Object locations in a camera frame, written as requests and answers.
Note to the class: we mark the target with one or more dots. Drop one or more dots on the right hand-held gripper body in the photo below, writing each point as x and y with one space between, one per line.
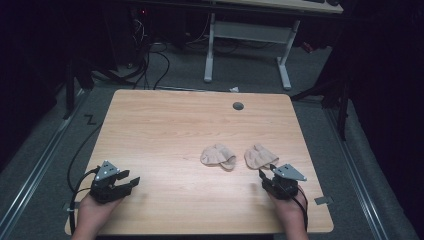
283 185

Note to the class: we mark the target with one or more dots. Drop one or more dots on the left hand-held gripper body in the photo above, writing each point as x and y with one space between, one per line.
106 186

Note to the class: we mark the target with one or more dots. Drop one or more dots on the beige sock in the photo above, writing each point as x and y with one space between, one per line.
260 157
218 156

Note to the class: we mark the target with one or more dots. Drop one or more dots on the person's right hand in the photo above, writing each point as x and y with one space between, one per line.
289 210

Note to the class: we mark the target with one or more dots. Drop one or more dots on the person's left hand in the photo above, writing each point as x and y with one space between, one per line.
95 213

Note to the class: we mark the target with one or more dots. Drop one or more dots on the black zigzag floor piece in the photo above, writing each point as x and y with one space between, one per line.
89 119

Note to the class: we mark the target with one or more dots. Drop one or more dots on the light wooden table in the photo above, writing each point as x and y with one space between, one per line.
173 133

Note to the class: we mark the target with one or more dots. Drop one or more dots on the white paper scrap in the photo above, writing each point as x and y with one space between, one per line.
234 89

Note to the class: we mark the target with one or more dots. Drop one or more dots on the white metal-legged desk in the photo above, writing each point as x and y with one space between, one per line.
253 31

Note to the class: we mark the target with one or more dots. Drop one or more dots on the grey metal table bracket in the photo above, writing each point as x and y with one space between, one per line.
323 200

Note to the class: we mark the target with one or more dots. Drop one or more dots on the metal floor rail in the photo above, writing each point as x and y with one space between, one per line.
358 180
36 170

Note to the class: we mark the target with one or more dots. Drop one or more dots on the black camera stand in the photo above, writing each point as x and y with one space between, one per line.
336 100
70 90

